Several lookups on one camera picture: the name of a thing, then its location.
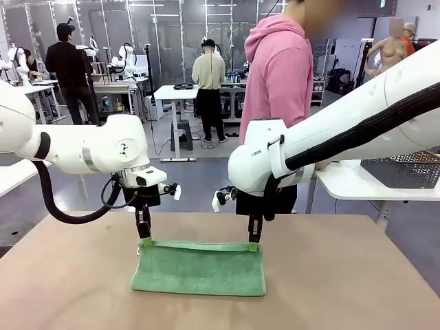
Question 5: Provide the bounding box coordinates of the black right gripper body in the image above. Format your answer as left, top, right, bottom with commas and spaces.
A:
235, 192, 276, 221

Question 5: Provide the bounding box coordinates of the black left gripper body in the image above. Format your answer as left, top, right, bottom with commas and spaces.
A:
122, 184, 162, 209

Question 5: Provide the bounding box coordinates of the green towel with loop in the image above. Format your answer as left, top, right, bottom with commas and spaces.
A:
130, 239, 267, 297

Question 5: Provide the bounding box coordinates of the dark gray plastic basket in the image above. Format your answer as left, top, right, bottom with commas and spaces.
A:
360, 150, 440, 189

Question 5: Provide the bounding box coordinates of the white table with basket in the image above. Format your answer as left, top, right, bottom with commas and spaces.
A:
305, 159, 440, 226

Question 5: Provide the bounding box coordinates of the white standing desk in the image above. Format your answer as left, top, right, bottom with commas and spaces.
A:
153, 85, 200, 162

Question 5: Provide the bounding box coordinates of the gray work table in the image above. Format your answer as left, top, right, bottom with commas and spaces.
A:
94, 77, 151, 121

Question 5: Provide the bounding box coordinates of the black tripod pole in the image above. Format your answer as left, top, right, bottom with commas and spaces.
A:
80, 47, 104, 127

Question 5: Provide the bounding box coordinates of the black round floor base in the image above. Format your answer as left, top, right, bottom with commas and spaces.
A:
0, 221, 35, 247

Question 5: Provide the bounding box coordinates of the white table with gray legs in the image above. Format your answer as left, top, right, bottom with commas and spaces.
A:
0, 151, 87, 207

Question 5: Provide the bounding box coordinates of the wooden shoe rack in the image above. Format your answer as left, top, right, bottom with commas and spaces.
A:
311, 79, 327, 107

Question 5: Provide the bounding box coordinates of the person in cream sweater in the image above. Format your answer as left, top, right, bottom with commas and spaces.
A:
191, 39, 228, 144

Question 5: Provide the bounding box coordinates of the person in pink hoodie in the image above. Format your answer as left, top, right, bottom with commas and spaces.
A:
239, 0, 336, 214

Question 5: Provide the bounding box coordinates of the white workbench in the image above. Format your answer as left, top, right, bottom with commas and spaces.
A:
20, 79, 66, 124

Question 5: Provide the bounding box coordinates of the person in black with cap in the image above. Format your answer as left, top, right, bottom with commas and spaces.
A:
45, 22, 100, 127

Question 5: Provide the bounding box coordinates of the black bag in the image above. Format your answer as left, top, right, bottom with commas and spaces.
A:
328, 67, 353, 96

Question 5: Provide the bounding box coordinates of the seated person in gray top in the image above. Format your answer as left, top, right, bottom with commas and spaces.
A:
22, 49, 51, 82

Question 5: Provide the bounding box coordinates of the bare mannequin with dark pants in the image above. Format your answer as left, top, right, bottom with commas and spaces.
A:
364, 16, 410, 78

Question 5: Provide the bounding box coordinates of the mannequin in orange shirt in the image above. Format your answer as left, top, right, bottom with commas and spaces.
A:
400, 22, 419, 56

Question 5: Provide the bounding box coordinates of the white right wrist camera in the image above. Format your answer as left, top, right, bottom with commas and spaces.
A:
211, 186, 238, 212

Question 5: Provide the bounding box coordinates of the thin black left gripper cable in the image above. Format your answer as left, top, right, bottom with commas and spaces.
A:
100, 173, 138, 210

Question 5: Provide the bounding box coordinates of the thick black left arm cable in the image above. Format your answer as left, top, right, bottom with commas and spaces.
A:
33, 132, 122, 225

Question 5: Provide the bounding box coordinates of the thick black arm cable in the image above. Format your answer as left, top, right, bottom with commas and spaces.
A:
33, 132, 122, 225
263, 80, 440, 221

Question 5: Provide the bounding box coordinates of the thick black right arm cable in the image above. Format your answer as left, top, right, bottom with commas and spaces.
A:
263, 80, 440, 221

